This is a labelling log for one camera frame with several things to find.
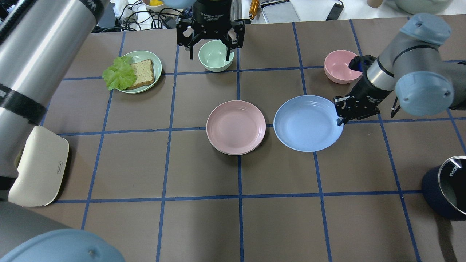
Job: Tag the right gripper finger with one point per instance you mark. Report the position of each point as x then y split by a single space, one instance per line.
340 121

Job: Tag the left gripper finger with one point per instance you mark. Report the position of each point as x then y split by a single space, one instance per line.
228 54
191 53

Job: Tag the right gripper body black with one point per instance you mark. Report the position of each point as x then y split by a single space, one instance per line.
368 94

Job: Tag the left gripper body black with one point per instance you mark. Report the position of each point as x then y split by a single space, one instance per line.
212 12

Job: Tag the blue plate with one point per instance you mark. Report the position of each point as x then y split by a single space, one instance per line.
307 123

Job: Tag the pink plate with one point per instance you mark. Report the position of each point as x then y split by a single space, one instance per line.
235 123

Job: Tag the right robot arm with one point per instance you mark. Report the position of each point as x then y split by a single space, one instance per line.
411 66

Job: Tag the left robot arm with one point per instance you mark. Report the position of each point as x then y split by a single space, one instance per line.
39 41

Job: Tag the green bowl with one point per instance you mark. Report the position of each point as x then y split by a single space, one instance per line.
213 56

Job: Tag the pink bowl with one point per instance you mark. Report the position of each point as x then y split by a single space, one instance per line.
337 67

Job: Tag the bread slice on plate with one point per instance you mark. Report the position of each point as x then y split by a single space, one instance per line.
144 73

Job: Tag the beige bowl with toys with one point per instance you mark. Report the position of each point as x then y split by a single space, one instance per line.
163 5

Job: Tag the green plate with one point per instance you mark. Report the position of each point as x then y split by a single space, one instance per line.
141 55

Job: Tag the silver kitchen scale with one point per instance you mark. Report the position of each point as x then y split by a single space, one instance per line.
279 11

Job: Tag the yellow toy fruit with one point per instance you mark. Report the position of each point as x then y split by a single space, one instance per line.
155 3

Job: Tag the lettuce leaf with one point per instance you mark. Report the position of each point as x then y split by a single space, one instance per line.
120 75

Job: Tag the black small power brick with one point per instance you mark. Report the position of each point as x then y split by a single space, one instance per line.
335 12

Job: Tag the cream plate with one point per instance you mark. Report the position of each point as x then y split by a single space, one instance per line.
230 150

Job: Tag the cardboard tube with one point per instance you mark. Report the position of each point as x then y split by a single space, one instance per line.
374 3

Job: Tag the steel mixing bowl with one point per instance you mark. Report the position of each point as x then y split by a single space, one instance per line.
413 7

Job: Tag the blue saucepan with lid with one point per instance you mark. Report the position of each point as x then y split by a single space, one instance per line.
444 188

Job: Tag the aluminium frame post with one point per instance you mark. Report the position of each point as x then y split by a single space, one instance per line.
236 10

